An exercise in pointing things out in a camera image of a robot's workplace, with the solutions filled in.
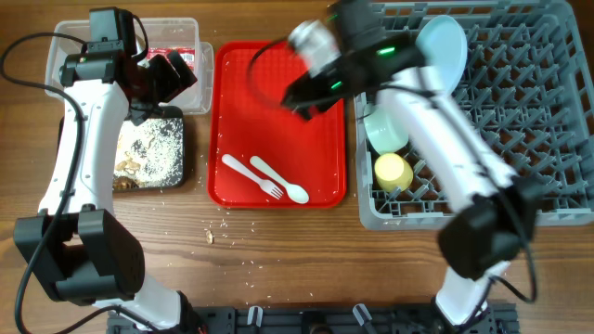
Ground grey dishwasher rack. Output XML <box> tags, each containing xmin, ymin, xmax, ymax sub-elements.
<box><xmin>371</xmin><ymin>1</ymin><xmax>593</xmax><ymax>226</ymax></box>

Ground black waste tray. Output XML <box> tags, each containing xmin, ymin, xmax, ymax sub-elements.
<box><xmin>58</xmin><ymin>106</ymin><xmax>187</xmax><ymax>192</ymax></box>

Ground white plastic spoon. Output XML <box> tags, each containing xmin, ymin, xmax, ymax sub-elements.
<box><xmin>250</xmin><ymin>156</ymin><xmax>309</xmax><ymax>204</ymax></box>

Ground rice and food leftovers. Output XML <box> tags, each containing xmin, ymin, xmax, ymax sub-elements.
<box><xmin>112</xmin><ymin>118</ymin><xmax>184</xmax><ymax>191</ymax></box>

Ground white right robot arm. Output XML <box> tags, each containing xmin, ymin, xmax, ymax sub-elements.
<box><xmin>280</xmin><ymin>1</ymin><xmax>543</xmax><ymax>332</ymax></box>

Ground yellow plastic cup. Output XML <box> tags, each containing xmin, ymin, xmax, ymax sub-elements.
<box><xmin>374</xmin><ymin>153</ymin><xmax>413</xmax><ymax>192</ymax></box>

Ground red snack wrapper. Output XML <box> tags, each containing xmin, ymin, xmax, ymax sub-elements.
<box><xmin>147</xmin><ymin>46</ymin><xmax>196</xmax><ymax>70</ymax></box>

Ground light blue plate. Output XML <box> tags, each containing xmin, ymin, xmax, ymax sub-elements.
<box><xmin>416</xmin><ymin>15</ymin><xmax>468</xmax><ymax>94</ymax></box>

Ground green bowl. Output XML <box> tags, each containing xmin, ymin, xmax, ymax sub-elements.
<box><xmin>363</xmin><ymin>104</ymin><xmax>408</xmax><ymax>155</ymax></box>

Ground pink plastic fork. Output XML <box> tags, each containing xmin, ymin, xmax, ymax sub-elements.
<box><xmin>222</xmin><ymin>154</ymin><xmax>283</xmax><ymax>199</ymax></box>

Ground clear plastic waste bin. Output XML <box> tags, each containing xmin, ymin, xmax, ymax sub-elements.
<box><xmin>45</xmin><ymin>18</ymin><xmax>214</xmax><ymax>115</ymax></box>

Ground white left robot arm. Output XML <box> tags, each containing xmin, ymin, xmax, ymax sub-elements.
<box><xmin>13</xmin><ymin>32</ymin><xmax>207</xmax><ymax>333</ymax></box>

